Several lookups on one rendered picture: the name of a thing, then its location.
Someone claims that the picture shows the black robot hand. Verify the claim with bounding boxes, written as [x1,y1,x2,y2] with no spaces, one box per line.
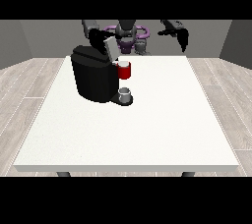
[88,28,111,56]
[157,27,191,54]

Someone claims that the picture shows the pale grey machine lid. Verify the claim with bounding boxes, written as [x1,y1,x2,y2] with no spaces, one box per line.
[103,35,120,63]

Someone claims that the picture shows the black coffee machine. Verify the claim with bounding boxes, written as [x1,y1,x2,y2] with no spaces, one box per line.
[70,44,134,107]

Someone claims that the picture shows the red pod holder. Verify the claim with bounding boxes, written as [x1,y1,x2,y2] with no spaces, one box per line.
[116,61,133,81]

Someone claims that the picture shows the grey robot trunk purple rings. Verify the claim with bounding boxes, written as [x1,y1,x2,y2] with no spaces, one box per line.
[103,20,153,56]

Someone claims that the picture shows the small grey cup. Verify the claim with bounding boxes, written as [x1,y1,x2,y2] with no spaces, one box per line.
[117,86,133,104]

